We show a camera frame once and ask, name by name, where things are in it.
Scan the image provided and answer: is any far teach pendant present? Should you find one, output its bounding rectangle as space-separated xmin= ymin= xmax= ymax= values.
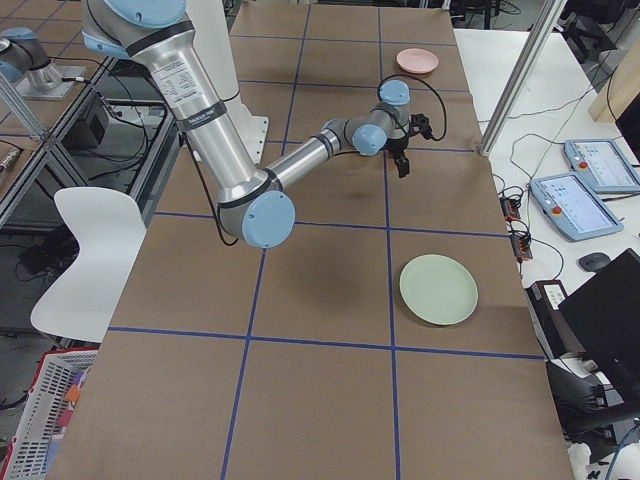
xmin=563 ymin=139 xmax=639 ymax=194

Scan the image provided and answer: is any teach pendant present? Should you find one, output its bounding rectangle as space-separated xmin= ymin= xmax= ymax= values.
xmin=530 ymin=173 xmax=623 ymax=242
xmin=563 ymin=139 xmax=639 ymax=194

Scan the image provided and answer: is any green plate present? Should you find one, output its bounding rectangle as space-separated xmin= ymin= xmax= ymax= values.
xmin=399 ymin=254 xmax=479 ymax=326

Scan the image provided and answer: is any pink plate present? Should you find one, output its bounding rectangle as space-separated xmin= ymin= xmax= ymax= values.
xmin=396 ymin=48 xmax=439 ymax=75

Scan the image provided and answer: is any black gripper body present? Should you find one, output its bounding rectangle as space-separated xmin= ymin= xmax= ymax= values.
xmin=388 ymin=137 xmax=408 ymax=159

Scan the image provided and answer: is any aluminium frame post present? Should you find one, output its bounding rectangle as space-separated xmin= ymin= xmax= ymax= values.
xmin=477 ymin=0 xmax=567 ymax=157

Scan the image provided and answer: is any orange terminal block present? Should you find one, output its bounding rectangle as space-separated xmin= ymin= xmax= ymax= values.
xmin=499 ymin=197 xmax=521 ymax=222

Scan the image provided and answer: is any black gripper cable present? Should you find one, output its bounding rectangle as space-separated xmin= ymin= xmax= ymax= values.
xmin=376 ymin=74 xmax=448 ymax=141

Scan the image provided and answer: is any black laptop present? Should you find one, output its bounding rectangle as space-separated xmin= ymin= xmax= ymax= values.
xmin=560 ymin=248 xmax=639 ymax=397

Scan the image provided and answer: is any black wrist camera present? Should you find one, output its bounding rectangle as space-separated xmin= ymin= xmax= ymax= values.
xmin=409 ymin=114 xmax=434 ymax=140

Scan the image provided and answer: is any white chair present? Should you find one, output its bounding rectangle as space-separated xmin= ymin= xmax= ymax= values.
xmin=30 ymin=187 xmax=146 ymax=343

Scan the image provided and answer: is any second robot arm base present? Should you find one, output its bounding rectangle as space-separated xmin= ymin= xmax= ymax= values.
xmin=1 ymin=27 xmax=86 ymax=100

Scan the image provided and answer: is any white plastic basket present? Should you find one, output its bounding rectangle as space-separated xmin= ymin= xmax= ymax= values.
xmin=1 ymin=348 xmax=98 ymax=479

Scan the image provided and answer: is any near teach pendant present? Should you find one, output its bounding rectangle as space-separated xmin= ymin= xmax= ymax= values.
xmin=530 ymin=173 xmax=623 ymax=242

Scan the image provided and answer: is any black computer mouse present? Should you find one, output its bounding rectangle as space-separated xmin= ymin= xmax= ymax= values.
xmin=578 ymin=252 xmax=611 ymax=273

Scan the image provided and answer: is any black power adapter box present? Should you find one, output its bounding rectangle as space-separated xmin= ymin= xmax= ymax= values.
xmin=62 ymin=100 xmax=109 ymax=149

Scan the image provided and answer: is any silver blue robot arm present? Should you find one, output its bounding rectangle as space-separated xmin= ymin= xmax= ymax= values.
xmin=82 ymin=1 xmax=410 ymax=248

